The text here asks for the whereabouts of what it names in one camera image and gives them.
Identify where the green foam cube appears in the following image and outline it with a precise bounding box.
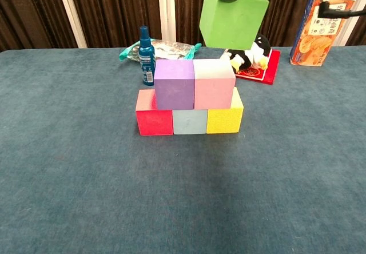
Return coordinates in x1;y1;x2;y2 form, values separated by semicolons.
199;0;270;50

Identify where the pink foam cube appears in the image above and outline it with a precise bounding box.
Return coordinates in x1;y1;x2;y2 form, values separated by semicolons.
193;58;236;110

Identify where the purple foam cube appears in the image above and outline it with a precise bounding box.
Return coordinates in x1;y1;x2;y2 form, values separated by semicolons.
153;59;196;110

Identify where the yellow foam cube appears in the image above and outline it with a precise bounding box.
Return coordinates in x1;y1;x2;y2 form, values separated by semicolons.
206;87;244;134

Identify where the red foam cube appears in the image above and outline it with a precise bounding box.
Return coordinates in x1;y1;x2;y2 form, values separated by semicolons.
135;89;174;136

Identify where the black white plush penguin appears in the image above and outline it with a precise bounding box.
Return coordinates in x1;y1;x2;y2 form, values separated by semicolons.
220;33;272;74

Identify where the teal snack bag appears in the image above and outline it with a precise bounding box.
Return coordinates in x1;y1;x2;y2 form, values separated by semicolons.
118;38;202;63

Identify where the flat red gift box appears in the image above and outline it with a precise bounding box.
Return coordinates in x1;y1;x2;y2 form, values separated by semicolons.
234;49;281;85

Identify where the blue orange biscuit box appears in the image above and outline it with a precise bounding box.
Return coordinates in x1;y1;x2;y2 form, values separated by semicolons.
289;0;357;67

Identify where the blue spray bottle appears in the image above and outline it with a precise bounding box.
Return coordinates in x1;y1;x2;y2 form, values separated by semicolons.
138;26;158;87

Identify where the dark brown curtain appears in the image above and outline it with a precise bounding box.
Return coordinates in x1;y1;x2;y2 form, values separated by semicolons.
0;0;366;53

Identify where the light blue foam cube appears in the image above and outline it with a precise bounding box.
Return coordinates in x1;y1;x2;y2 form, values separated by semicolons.
172;109;208;135

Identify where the teal table mat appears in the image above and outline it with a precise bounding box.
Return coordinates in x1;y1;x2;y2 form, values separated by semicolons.
0;45;366;254

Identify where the white frame post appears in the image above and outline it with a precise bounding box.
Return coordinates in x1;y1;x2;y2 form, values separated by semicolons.
55;0;88;49
337;0;366;46
157;0;176;42

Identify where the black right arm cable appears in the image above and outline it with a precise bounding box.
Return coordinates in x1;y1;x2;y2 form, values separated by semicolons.
319;0;366;19

